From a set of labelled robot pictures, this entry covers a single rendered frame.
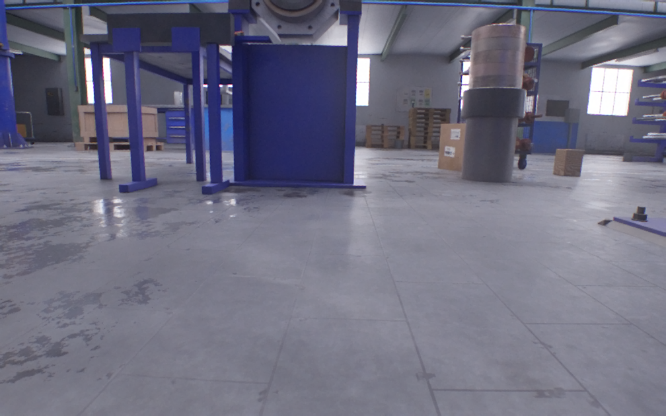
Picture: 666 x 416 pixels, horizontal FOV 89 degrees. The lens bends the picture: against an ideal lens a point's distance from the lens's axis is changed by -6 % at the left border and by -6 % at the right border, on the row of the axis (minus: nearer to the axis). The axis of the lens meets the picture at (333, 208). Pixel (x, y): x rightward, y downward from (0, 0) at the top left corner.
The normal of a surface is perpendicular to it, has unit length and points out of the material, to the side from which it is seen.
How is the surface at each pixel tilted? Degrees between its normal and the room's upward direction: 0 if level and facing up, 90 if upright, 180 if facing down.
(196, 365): 0
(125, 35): 90
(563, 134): 90
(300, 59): 90
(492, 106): 90
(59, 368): 0
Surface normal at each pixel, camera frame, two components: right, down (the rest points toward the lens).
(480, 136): -0.68, 0.13
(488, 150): -0.43, 0.16
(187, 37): 0.00, 0.19
